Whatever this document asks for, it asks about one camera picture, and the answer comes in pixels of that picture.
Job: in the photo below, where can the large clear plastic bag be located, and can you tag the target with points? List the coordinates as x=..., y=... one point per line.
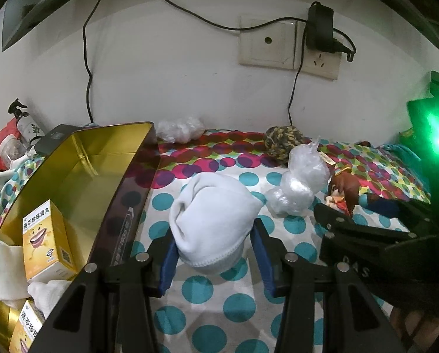
x=306, y=175

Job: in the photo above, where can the small clear plastic bag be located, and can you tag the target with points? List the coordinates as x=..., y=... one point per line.
x=180, y=131

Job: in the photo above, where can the camouflage rope ball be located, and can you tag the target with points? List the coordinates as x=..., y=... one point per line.
x=280, y=140

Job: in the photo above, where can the black power adapter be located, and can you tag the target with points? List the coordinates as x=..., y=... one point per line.
x=320, y=28

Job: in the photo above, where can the yellow medicine box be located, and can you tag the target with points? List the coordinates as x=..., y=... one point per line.
x=27, y=328
x=47, y=254

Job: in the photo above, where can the beige wall socket panel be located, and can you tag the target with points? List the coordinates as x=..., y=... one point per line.
x=278, y=46

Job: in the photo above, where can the white spray bottle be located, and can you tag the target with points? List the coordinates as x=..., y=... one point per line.
x=30, y=131

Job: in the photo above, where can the gold lined gift box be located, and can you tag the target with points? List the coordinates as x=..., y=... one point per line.
x=99, y=179

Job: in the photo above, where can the red plastic bag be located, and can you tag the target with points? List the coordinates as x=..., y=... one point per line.
x=11, y=148

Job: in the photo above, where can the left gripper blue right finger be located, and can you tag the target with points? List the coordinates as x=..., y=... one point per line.
x=265, y=253

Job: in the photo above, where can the blue towel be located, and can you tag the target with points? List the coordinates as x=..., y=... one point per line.
x=405, y=154

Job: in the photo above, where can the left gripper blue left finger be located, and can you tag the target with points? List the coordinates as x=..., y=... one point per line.
x=168, y=267

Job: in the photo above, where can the white cloth in box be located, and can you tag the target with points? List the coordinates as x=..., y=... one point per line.
x=14, y=289

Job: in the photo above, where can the white sock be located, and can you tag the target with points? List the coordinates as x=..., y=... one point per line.
x=210, y=220

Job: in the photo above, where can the brown haired doll figure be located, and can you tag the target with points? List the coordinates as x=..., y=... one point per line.
x=343, y=192

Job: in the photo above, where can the black flat device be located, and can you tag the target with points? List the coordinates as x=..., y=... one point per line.
x=50, y=142

